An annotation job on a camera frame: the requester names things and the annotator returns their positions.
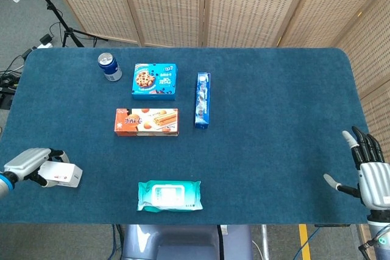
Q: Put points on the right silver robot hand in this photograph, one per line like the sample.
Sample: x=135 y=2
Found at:
x=374 y=184

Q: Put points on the small white box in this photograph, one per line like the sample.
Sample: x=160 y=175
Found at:
x=65 y=174

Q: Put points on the black tripod stand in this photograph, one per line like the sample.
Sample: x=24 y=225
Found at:
x=56 y=15

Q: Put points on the blue table cloth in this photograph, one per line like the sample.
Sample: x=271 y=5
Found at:
x=259 y=150

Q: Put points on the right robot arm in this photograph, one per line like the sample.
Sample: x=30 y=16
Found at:
x=379 y=232

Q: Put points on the green wet wipes pack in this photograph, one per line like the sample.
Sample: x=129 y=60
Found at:
x=169 y=195

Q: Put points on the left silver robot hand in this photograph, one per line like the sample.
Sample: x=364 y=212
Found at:
x=26 y=162

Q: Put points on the orange egg roll box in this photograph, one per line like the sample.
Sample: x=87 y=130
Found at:
x=146 y=121

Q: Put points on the long blue sandwich-cookie box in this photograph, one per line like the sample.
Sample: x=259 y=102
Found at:
x=202 y=101

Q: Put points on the white power strip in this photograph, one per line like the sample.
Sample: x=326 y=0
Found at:
x=45 y=40

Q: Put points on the blue cookie box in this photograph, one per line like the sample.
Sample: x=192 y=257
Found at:
x=153 y=82

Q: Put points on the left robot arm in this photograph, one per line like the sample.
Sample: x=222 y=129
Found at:
x=4 y=185

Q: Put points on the blue soda can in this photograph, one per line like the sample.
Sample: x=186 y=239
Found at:
x=110 y=66

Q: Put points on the woven folding screen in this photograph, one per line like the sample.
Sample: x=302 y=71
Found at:
x=170 y=4

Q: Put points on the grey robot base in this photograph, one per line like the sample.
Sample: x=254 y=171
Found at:
x=186 y=241

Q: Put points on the metal table leg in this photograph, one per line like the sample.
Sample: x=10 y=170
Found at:
x=265 y=241

